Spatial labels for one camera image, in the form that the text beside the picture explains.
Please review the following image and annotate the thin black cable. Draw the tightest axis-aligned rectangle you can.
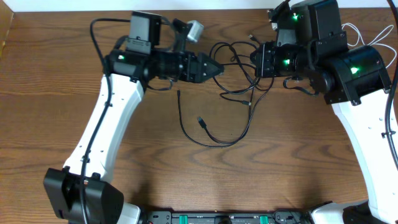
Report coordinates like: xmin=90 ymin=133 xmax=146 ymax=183
xmin=176 ymin=34 xmax=262 ymax=149

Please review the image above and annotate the white USB cable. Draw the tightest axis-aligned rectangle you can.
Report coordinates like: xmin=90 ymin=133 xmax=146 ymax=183
xmin=341 ymin=22 xmax=398 ymax=70

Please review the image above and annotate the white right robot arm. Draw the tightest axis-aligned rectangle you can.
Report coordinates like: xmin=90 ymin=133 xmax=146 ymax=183
xmin=250 ymin=0 xmax=397 ymax=223

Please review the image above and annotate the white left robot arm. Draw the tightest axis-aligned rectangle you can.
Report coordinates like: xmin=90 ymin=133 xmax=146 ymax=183
xmin=44 ymin=11 xmax=224 ymax=224

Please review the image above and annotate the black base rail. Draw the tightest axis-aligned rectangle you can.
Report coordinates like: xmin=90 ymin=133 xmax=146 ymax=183
xmin=139 ymin=210 xmax=312 ymax=224

